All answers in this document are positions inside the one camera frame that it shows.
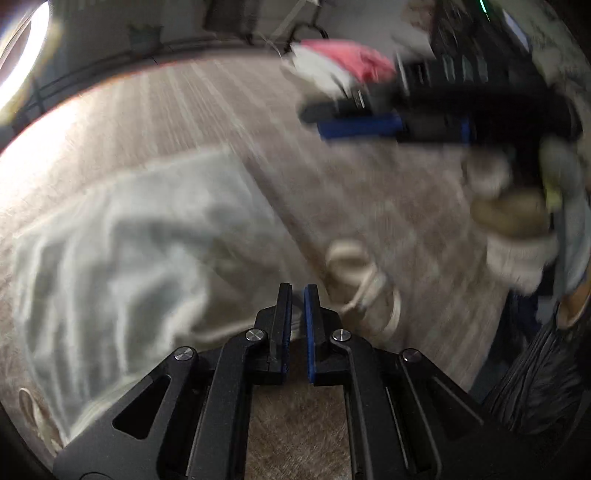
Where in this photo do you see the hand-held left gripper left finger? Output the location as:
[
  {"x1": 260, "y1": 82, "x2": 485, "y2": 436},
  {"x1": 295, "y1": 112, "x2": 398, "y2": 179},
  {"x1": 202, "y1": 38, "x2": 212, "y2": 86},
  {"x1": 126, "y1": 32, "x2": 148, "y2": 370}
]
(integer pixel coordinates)
[{"x1": 53, "y1": 282, "x2": 294, "y2": 480}]

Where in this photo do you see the black metal clothes rack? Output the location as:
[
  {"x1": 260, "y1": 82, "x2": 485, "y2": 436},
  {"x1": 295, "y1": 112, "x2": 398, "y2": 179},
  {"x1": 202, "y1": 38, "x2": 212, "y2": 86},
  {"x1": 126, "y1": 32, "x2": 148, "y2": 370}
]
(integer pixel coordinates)
[{"x1": 18, "y1": 0, "x2": 333, "y2": 121}]

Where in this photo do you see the person's right hand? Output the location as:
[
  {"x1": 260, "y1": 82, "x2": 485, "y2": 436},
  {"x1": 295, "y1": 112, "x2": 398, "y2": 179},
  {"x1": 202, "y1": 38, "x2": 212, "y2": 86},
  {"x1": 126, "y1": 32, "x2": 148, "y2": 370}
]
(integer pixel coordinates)
[{"x1": 464, "y1": 136, "x2": 589, "y2": 294}]

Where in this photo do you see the white folded garment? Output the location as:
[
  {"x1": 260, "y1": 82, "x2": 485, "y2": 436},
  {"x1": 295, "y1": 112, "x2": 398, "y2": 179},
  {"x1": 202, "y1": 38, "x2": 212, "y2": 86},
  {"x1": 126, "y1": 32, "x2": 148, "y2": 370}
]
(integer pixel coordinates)
[{"x1": 281, "y1": 46, "x2": 356, "y2": 100}]

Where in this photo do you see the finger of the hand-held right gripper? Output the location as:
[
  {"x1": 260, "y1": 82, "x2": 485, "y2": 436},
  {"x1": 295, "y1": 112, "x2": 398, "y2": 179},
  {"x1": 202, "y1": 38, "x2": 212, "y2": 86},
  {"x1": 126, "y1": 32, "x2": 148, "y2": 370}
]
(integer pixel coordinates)
[
  {"x1": 299, "y1": 90, "x2": 408, "y2": 124},
  {"x1": 318, "y1": 114, "x2": 474, "y2": 142}
]

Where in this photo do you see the ring light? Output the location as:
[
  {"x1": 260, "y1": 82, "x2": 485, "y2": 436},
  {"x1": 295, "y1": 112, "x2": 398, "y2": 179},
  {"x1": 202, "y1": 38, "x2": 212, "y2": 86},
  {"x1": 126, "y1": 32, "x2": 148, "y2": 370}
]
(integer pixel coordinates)
[{"x1": 0, "y1": 0, "x2": 61, "y2": 125}]

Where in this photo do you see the potted plant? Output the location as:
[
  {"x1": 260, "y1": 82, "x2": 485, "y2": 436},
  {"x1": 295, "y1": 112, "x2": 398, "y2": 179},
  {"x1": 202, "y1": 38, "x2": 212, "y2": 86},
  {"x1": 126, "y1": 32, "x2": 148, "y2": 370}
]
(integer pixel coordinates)
[{"x1": 128, "y1": 23, "x2": 163, "y2": 52}]

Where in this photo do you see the person's striped clothing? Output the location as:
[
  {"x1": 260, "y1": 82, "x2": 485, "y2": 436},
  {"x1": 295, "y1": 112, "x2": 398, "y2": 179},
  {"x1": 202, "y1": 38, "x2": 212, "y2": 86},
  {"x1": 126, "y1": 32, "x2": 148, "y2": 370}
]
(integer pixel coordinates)
[{"x1": 480, "y1": 295, "x2": 591, "y2": 435}]

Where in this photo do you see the white camisole top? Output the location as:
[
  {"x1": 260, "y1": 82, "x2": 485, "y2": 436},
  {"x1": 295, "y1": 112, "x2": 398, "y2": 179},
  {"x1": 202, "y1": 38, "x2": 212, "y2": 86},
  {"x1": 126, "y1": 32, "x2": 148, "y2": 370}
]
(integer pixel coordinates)
[{"x1": 11, "y1": 148, "x2": 402, "y2": 444}]

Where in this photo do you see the pink folded top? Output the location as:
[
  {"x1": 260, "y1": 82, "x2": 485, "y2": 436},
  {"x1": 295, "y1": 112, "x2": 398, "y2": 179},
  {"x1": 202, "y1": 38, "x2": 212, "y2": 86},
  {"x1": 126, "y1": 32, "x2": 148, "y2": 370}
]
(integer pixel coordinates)
[{"x1": 300, "y1": 39, "x2": 398, "y2": 85}]

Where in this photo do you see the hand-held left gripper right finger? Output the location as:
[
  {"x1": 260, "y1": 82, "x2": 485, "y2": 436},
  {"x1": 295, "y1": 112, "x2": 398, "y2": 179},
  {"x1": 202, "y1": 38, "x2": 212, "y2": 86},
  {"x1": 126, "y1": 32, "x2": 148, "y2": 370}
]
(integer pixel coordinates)
[{"x1": 304, "y1": 284, "x2": 518, "y2": 480}]

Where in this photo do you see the black metal chair frame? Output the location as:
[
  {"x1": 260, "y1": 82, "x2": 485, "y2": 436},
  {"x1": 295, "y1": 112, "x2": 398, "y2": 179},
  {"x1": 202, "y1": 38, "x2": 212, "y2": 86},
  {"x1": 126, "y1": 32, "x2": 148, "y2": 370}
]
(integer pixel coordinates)
[{"x1": 291, "y1": 22, "x2": 329, "y2": 47}]

